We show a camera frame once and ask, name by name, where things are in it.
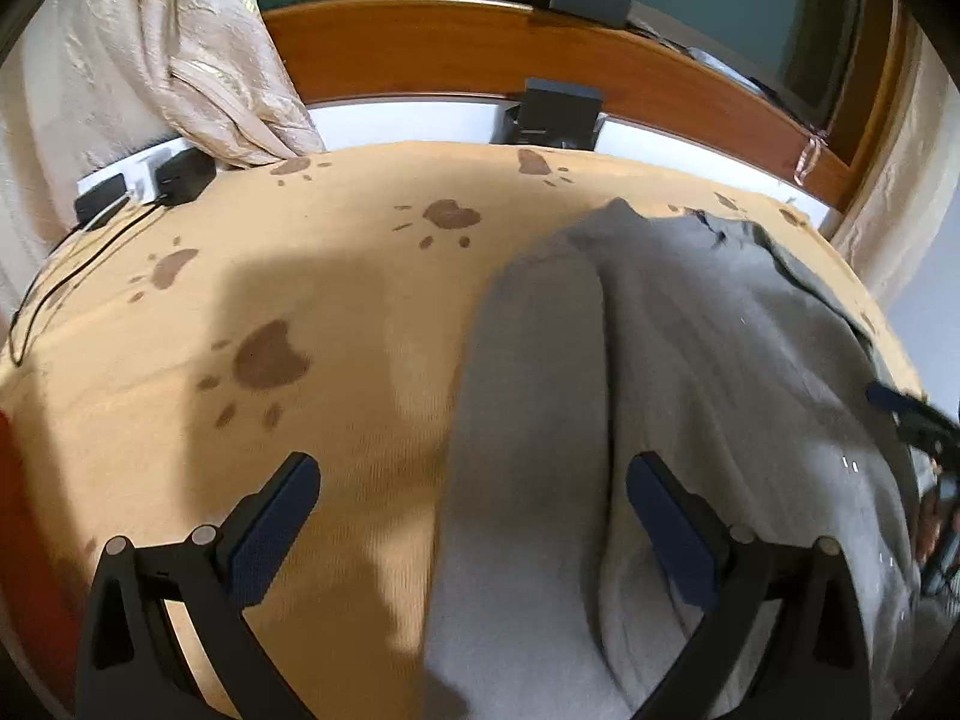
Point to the black box with grey lid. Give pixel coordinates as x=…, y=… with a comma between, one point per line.
x=559, y=116

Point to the pink-white twine loop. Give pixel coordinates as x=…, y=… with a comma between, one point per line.
x=810, y=157

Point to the dark grey cloth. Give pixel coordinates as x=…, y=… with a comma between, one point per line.
x=810, y=270

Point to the black charger adapter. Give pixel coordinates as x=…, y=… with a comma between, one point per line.
x=101, y=199
x=184, y=178

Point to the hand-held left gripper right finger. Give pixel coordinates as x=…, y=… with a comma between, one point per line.
x=675, y=532

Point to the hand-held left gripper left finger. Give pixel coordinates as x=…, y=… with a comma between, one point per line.
x=274, y=532

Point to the grey sweater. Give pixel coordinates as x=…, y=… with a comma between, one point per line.
x=562, y=390

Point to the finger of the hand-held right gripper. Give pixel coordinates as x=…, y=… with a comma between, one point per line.
x=930, y=439
x=896, y=399

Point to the red cloth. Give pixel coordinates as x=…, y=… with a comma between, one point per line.
x=37, y=540

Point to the white power strip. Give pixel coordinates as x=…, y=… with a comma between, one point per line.
x=139, y=169

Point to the yellow paw-print blanket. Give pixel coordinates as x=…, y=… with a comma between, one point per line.
x=337, y=277

